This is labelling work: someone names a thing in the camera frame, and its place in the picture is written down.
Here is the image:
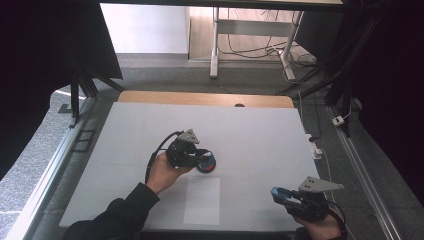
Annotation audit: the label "person's left hand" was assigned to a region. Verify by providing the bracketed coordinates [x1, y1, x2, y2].
[145, 151, 195, 196]

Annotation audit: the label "round red ink pad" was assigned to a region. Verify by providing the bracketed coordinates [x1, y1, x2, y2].
[195, 153, 217, 174]

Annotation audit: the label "aluminium rail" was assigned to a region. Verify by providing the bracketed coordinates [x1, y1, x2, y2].
[4, 96, 98, 240]
[325, 105, 406, 240]

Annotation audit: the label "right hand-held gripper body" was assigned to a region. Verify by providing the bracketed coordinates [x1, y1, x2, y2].
[285, 176, 345, 223]

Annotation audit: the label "person's right hand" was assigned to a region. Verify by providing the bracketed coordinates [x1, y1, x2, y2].
[290, 212, 345, 240]

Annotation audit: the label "black curtain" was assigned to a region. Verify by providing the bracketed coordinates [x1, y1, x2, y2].
[0, 0, 125, 181]
[294, 0, 424, 208]

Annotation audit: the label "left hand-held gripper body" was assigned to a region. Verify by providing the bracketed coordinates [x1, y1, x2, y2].
[165, 128, 202, 169]

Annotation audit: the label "black metal stand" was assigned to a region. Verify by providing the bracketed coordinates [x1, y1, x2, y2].
[57, 43, 126, 130]
[275, 0, 396, 138]

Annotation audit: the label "white metal desk frame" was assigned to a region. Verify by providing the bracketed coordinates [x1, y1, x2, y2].
[209, 7, 305, 81]

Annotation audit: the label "black floor cables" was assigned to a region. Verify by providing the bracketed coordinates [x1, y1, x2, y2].
[217, 8, 318, 69]

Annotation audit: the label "wooden table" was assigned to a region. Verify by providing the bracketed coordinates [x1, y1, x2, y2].
[117, 90, 295, 109]

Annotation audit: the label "blue stamp cap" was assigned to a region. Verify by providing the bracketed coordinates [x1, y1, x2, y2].
[269, 186, 295, 203]

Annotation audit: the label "thin white cable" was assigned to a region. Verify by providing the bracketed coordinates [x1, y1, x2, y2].
[320, 149, 358, 240]

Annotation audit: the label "white table mat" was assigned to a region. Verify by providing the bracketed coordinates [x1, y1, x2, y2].
[59, 101, 320, 233]

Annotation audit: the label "white paper sheet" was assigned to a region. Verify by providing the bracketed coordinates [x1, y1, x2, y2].
[183, 176, 221, 226]

